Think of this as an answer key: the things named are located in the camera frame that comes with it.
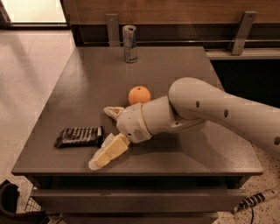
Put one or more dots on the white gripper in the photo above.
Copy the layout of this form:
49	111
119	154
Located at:
131	122

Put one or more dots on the black rxbar chocolate wrapper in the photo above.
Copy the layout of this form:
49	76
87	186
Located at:
80	137

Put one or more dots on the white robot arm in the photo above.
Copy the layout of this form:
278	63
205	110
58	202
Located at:
189	103

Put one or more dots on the silver blue redbull can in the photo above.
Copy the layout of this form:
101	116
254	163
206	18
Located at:
129	33

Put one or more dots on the orange fruit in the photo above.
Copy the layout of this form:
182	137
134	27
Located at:
139	94

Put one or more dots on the grey cabinet drawer front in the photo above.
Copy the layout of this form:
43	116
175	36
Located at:
138	201

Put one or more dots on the dark object on floor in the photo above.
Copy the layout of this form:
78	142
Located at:
8	207

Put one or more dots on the left metal bracket post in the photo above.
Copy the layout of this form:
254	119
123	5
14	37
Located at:
113	29

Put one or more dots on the metal bracket post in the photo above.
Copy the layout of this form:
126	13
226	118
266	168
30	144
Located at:
113	29
247	19

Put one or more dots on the wire basket on floor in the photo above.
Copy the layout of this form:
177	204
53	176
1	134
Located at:
32	205

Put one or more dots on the right metal bracket post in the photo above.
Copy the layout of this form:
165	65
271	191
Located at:
247	19

